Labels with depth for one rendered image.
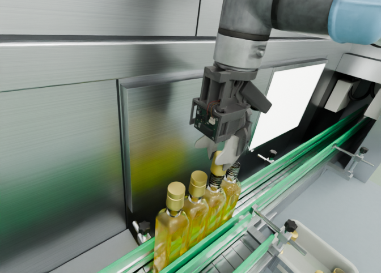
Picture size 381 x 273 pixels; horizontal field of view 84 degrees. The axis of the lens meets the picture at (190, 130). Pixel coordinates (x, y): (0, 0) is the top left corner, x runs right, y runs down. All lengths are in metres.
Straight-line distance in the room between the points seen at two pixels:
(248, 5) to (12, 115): 0.36
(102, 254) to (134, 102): 0.42
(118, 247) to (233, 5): 0.61
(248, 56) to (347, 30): 0.11
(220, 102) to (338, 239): 0.84
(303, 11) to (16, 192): 0.50
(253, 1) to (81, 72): 0.26
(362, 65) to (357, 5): 1.06
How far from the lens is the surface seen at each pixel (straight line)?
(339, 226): 1.13
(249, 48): 0.32
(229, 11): 0.32
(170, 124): 0.48
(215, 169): 0.46
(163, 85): 0.43
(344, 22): 0.28
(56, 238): 0.60
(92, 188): 0.53
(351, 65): 1.34
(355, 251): 1.09
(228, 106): 0.36
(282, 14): 0.30
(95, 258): 0.67
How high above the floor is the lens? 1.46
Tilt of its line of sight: 32 degrees down
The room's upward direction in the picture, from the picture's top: 8 degrees clockwise
